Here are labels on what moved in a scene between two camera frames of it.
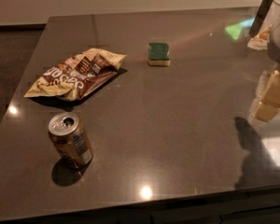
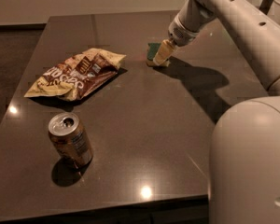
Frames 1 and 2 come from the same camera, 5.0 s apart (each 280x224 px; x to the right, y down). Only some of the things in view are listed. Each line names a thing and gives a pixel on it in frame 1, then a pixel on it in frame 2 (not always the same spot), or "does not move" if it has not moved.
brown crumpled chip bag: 76,74 does not move
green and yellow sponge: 158,54 does not move
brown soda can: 69,139 does not move
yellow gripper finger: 276,94 -> 180,35
